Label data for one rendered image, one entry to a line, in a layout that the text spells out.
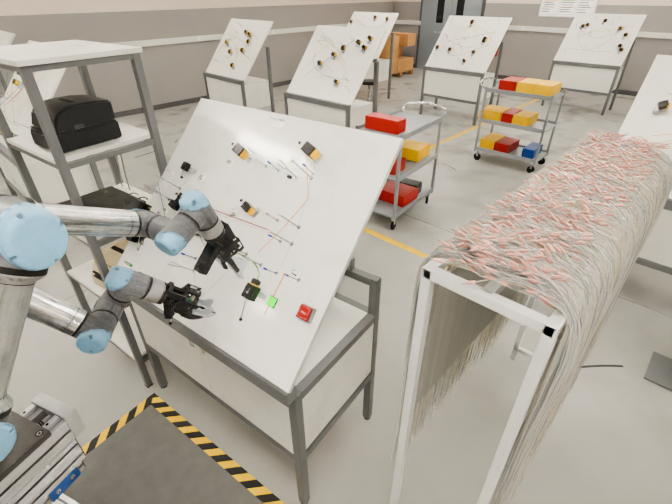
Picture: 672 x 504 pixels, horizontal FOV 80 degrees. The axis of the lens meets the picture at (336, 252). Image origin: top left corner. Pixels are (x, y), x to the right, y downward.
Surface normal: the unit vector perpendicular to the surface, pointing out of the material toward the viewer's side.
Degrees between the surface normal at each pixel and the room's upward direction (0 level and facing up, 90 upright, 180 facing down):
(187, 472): 0
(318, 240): 45
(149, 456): 0
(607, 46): 50
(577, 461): 0
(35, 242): 84
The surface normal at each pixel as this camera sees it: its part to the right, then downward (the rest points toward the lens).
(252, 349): -0.42, -0.27
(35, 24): 0.73, 0.37
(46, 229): 0.91, 0.13
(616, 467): 0.00, -0.84
